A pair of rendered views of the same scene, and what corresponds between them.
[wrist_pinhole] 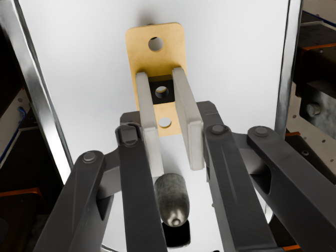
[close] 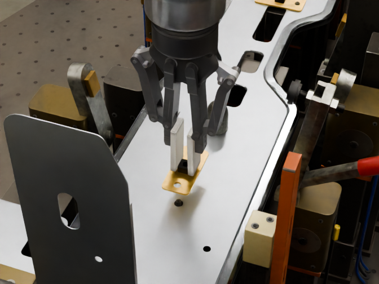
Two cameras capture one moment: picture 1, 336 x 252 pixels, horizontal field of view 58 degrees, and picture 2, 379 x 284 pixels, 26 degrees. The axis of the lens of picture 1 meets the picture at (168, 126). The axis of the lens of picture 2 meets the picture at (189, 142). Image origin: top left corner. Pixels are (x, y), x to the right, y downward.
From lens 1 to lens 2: 88 cm
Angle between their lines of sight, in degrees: 17
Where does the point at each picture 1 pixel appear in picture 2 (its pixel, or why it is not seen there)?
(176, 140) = not seen: hidden behind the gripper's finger
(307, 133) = not seen: hidden behind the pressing
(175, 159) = not seen: hidden behind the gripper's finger
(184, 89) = (172, 152)
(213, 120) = (166, 133)
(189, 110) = (173, 138)
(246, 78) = (140, 164)
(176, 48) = (168, 180)
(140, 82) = (190, 167)
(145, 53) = (184, 183)
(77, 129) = (249, 178)
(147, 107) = (189, 148)
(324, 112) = (105, 129)
